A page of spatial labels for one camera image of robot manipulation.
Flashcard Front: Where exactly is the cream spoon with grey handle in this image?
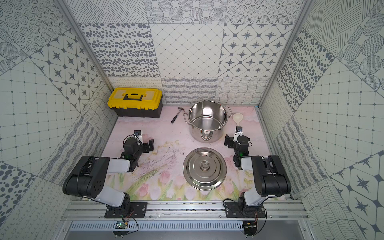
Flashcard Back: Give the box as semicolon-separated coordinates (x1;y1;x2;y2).
232;113;244;127

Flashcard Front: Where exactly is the stainless steel pot lid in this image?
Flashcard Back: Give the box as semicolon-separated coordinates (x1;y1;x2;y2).
183;148;227;191

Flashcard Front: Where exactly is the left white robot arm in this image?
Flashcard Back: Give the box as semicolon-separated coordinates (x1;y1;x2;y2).
63;135;154;216

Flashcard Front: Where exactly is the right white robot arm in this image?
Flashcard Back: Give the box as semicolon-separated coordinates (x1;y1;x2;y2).
224;134;292;213

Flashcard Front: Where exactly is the yellow black toolbox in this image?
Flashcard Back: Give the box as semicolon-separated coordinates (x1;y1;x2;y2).
108;88;163;118

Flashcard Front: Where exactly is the green circuit board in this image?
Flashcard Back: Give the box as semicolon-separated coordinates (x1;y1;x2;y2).
116;222;127;229

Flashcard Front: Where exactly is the right small circuit board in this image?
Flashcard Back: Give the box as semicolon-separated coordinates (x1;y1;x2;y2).
243;221;258;237

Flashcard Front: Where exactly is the white perforated vent strip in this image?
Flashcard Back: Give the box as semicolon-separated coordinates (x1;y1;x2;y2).
70;220;243;232

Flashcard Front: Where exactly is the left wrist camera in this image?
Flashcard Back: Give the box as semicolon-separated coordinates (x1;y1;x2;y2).
134;130;143;143

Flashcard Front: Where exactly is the black handled claw hammer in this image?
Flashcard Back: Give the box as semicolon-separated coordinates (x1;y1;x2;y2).
171;107;185;124

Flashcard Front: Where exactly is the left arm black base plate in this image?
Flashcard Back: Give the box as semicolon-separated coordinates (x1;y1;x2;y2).
105;202;148;219

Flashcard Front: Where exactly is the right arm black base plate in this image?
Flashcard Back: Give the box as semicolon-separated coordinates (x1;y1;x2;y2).
223;201;266;218

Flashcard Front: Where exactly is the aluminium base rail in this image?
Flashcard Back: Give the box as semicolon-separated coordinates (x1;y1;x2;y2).
60;200;309;221

